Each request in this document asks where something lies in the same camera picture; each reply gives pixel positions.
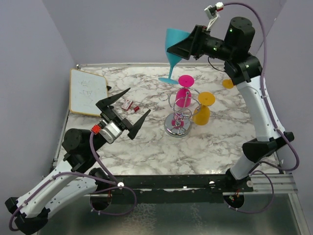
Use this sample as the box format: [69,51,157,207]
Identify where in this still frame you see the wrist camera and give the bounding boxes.
[91,120,122,144]
[204,2,224,31]

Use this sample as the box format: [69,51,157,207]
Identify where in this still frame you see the small whiteboard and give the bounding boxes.
[69,69,108,117]

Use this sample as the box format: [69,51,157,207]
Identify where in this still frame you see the yellow wine glass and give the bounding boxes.
[192,92,215,126]
[222,79,234,89]

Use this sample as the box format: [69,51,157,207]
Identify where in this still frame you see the pink wine glass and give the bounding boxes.
[176,75,194,108]

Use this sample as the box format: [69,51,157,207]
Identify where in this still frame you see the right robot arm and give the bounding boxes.
[167,17,294,191]

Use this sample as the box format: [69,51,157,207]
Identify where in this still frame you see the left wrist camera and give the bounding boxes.
[91,120,122,144]

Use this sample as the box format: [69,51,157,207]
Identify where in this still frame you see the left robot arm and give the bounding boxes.
[5,91,150,235]

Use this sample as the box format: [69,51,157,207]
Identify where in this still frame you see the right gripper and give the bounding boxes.
[167,25,233,62]

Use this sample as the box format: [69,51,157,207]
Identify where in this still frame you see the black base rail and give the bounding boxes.
[116,174,253,204]

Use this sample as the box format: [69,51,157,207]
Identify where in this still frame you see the blue wine glass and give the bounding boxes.
[158,28,190,85]

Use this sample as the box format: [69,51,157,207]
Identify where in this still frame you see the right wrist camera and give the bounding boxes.
[204,2,224,31]

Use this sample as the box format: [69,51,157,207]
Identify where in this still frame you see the chrome wine glass rack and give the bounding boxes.
[159,88,200,138]

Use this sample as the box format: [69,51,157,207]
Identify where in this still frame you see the red white eraser box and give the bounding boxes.
[121,99,133,111]

